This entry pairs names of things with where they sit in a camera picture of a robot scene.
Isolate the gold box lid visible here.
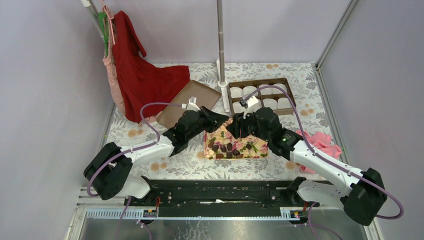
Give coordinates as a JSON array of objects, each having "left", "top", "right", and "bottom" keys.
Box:
[{"left": 156, "top": 80, "right": 221, "bottom": 129}]

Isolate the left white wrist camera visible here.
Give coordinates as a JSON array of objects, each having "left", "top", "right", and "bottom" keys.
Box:
[{"left": 181, "top": 96, "right": 201, "bottom": 112}]

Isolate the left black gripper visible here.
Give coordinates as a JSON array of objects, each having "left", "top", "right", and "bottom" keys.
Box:
[{"left": 185, "top": 106, "right": 228, "bottom": 142}]

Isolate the gold chocolate box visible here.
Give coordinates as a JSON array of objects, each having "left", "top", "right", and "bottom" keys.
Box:
[{"left": 229, "top": 77, "right": 296, "bottom": 116}]

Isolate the green hanger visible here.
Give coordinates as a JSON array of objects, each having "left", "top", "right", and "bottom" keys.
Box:
[{"left": 97, "top": 11, "right": 109, "bottom": 58}]

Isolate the pink garment on hanger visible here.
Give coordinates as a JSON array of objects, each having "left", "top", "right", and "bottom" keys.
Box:
[{"left": 102, "top": 5, "right": 126, "bottom": 116}]

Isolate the red garment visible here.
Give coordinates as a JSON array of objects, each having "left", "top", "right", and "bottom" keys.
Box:
[{"left": 112, "top": 11, "right": 190, "bottom": 123}]

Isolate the pink cloth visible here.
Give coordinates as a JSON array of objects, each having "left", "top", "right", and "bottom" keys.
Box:
[{"left": 304, "top": 131, "right": 342, "bottom": 159}]

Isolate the floral yellow tray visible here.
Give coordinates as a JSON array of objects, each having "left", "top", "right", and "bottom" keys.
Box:
[{"left": 203, "top": 118, "right": 270, "bottom": 160}]

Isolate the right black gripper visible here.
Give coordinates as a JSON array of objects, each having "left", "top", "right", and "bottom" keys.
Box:
[{"left": 225, "top": 106, "right": 270, "bottom": 143}]

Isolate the white paper cup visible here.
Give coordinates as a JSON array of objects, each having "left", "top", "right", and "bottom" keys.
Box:
[
  {"left": 232, "top": 101, "right": 246, "bottom": 114},
  {"left": 242, "top": 86, "right": 258, "bottom": 97},
  {"left": 262, "top": 98, "right": 279, "bottom": 110},
  {"left": 259, "top": 84, "right": 273, "bottom": 96},
  {"left": 277, "top": 97, "right": 292, "bottom": 109},
  {"left": 229, "top": 87, "right": 245, "bottom": 99},
  {"left": 272, "top": 83, "right": 288, "bottom": 94}
]

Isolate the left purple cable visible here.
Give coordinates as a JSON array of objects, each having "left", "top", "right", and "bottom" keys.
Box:
[{"left": 86, "top": 101, "right": 184, "bottom": 198}]

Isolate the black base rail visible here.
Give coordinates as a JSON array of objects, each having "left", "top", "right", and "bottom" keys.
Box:
[{"left": 124, "top": 179, "right": 312, "bottom": 210}]

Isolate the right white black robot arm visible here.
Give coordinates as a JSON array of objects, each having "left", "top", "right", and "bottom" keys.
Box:
[{"left": 226, "top": 107, "right": 388, "bottom": 226}]

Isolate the metal pole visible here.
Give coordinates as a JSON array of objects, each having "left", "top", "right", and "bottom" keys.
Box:
[{"left": 216, "top": 0, "right": 225, "bottom": 64}]

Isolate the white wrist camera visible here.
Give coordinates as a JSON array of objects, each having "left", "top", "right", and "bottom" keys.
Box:
[
  {"left": 181, "top": 96, "right": 201, "bottom": 112},
  {"left": 239, "top": 95, "right": 262, "bottom": 119}
]

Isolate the white pole base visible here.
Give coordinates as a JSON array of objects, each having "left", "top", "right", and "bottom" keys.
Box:
[{"left": 216, "top": 59, "right": 231, "bottom": 114}]

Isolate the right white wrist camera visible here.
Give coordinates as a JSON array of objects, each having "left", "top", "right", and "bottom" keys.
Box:
[{"left": 239, "top": 95, "right": 262, "bottom": 119}]

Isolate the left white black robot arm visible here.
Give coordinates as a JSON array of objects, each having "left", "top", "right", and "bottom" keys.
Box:
[{"left": 83, "top": 106, "right": 229, "bottom": 206}]

